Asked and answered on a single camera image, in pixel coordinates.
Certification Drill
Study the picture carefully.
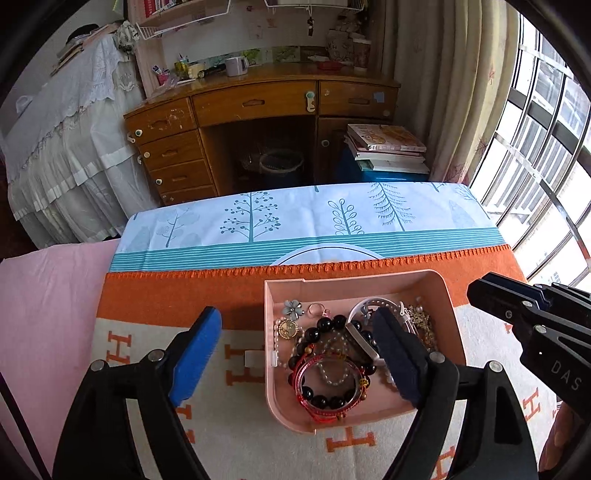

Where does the blue storage box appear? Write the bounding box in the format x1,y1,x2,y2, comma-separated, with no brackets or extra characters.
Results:
337,148,431,184

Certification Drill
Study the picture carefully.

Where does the patterned paper cup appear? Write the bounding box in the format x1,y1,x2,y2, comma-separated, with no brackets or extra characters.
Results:
353,39,372,71

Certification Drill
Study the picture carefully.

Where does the blue waste basket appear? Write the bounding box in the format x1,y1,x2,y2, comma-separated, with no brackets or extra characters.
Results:
259,148,305,188

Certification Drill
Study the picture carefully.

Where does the stack of books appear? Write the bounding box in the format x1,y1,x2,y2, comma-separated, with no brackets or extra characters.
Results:
345,124,430,175

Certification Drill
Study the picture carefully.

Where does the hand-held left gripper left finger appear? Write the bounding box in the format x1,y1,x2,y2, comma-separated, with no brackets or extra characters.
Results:
52,306,222,480

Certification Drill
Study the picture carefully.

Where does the white wire wall shelf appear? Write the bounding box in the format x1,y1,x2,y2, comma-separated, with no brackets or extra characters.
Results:
136,0,232,41

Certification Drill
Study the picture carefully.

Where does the blue tree print sheet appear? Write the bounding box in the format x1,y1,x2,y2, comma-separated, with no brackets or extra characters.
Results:
108,182,506,273

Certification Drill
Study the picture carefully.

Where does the metal window grille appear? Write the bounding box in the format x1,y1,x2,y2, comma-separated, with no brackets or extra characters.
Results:
468,14,591,289

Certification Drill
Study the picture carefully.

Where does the pile of books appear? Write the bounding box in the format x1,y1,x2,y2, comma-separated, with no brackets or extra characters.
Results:
51,23,126,75

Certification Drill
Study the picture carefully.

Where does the red string bracelet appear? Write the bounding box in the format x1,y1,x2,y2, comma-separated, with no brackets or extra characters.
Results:
288,352,372,424

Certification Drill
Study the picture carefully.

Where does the wooden desk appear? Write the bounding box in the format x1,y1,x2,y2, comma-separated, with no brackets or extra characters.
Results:
124,62,402,207

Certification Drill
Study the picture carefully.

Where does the white bangle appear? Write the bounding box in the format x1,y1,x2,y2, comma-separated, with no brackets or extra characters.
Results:
345,298,413,364

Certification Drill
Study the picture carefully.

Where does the pink plastic box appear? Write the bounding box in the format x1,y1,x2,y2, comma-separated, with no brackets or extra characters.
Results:
264,270,467,435

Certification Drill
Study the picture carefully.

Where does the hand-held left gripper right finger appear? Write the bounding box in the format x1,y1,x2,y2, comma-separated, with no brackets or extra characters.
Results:
372,307,541,480

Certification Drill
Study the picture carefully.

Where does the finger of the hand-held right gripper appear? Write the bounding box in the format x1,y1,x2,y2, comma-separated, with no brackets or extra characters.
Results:
467,276,551,334
482,272,556,308

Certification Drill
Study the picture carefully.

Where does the white lace cover cloth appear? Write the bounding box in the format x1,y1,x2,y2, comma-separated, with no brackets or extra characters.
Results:
0,32,160,247

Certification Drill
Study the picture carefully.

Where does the small gold pendant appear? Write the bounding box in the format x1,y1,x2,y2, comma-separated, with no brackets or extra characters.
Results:
276,318,301,341

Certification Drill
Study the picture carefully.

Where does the gold hair comb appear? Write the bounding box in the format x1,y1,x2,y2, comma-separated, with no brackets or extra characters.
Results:
402,302,439,354

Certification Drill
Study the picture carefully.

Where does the black bead bracelet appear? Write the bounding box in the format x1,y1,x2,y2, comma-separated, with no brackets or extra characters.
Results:
288,314,378,411

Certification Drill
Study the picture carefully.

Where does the white pearl strand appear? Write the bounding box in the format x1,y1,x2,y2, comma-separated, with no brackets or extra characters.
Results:
272,318,358,387

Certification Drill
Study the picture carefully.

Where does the beige leaf print curtain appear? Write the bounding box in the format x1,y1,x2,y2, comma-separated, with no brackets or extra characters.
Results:
383,0,522,186

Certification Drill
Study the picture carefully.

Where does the orange patterned blanket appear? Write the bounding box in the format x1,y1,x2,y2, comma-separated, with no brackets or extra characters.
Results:
90,244,561,480

